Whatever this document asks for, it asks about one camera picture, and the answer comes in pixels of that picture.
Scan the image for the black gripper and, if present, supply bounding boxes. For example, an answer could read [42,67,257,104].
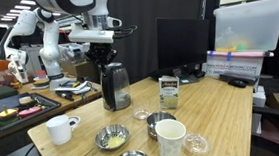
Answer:
[85,42,120,75]

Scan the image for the glass electric kettle black handle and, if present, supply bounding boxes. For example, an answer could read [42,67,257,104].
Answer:
[98,61,133,113]

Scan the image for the clear plastic cup lid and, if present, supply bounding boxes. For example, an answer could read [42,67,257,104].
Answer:
[181,132,211,156]

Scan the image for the pink flat lid blue tape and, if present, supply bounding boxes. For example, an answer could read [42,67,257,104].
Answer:
[207,45,275,63]

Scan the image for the stacked toy plates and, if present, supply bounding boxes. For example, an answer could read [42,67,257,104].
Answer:
[32,74,51,90]

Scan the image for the brown cardboard box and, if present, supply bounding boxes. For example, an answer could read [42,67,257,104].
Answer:
[61,59,102,83]

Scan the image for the dark green case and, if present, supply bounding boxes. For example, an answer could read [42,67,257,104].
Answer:
[0,84,20,102]

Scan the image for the round dark toy cake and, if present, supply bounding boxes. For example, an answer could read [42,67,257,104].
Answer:
[18,95,38,111]

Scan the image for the dark blue board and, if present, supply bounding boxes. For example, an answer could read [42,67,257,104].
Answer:
[0,93,32,114]

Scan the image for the clear plastic container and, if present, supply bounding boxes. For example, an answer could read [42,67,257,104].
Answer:
[58,41,87,66]

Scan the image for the pile of papers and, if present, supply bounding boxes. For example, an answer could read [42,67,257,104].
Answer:
[53,79,94,98]

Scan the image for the red toy food piece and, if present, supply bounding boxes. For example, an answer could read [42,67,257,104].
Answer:
[16,106,44,120]

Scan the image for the black plastic tray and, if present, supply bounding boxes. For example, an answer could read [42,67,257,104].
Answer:
[0,90,63,132]

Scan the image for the toy sandwich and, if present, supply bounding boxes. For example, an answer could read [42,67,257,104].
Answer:
[0,107,21,127]

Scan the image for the white desk grommet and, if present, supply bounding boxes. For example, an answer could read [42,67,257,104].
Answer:
[67,115,82,127]

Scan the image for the small glass dish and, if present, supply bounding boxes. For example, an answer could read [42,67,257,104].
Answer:
[132,107,152,122]

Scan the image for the green soup carton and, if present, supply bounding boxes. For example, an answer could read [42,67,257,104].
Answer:
[156,74,182,111]

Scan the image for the white ceramic mug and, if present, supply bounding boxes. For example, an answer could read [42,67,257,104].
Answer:
[44,113,81,147]

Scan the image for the small steel pot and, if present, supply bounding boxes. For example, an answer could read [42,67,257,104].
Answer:
[145,110,178,142]

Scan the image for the black computer monitor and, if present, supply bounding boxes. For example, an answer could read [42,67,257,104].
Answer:
[146,13,215,87]

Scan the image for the white paper cup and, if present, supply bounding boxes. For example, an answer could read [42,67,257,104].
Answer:
[154,118,189,156]

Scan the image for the white printed cardboard box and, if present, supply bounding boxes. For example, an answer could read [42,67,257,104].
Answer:
[200,53,267,84]

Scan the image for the black computer mouse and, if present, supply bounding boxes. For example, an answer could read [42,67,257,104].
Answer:
[227,78,248,90]

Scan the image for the clear plastic storage bin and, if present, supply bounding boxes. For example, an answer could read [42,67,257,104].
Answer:
[211,0,279,56]

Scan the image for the small white box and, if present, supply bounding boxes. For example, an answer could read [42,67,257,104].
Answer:
[250,84,267,109]

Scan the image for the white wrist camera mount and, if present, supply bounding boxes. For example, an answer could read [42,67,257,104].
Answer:
[67,19,116,47]

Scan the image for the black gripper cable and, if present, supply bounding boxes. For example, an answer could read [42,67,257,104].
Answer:
[109,23,139,40]

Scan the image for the steel strainer bowl with handle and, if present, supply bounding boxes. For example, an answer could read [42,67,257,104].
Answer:
[71,123,133,156]

